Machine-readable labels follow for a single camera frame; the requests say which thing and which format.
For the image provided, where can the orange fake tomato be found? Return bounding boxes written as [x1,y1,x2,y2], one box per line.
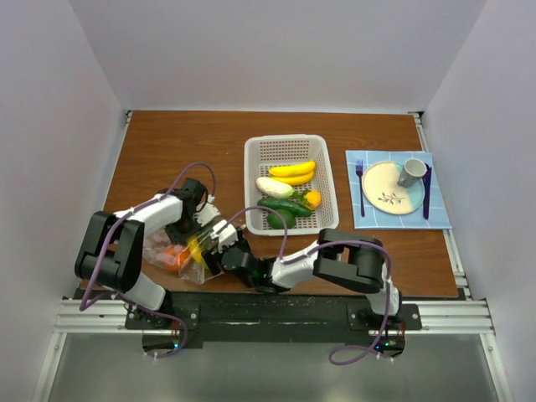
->
[157,245,190,271]

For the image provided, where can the clear polka dot zip bag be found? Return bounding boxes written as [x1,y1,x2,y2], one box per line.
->
[142,217,224,285]

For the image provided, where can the green fake avocado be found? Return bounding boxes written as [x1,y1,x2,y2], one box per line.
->
[266,209,296,229]

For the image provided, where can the green fake cucumber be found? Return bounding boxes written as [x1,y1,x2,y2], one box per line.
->
[257,197,312,218]

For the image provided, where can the small orange fake fruit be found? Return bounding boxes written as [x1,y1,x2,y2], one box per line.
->
[293,189,322,210]

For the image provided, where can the yellow fake bananas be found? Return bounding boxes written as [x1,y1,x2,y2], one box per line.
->
[269,160,316,186]

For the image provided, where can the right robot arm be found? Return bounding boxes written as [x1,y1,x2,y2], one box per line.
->
[209,225,403,329]

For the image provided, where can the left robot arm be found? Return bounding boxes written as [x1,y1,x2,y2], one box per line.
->
[75,178,209,330]

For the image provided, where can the white plastic basket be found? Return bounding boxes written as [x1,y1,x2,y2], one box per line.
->
[244,133,340,237]

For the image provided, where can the purple plastic fork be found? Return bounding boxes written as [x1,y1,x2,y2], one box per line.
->
[355,159,365,218]

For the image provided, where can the cream and blue plate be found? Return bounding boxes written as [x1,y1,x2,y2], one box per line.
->
[363,161,425,215]

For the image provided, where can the grey mug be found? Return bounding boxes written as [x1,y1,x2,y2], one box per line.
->
[397,158,428,188]

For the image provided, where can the blue checkered placemat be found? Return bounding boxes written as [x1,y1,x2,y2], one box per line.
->
[345,150,451,230]

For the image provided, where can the purple plastic knife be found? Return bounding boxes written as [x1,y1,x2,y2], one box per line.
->
[422,164,432,220]

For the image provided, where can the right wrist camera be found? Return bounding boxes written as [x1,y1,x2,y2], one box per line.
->
[210,219,239,253]

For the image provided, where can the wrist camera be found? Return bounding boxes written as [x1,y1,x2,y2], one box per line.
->
[194,203,221,226]
[210,219,239,253]

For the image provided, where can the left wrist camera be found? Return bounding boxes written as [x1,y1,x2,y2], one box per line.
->
[194,203,221,226]

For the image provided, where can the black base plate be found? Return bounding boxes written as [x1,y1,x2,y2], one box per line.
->
[124,291,422,352]

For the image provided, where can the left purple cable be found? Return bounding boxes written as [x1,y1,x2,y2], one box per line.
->
[78,161,217,359]

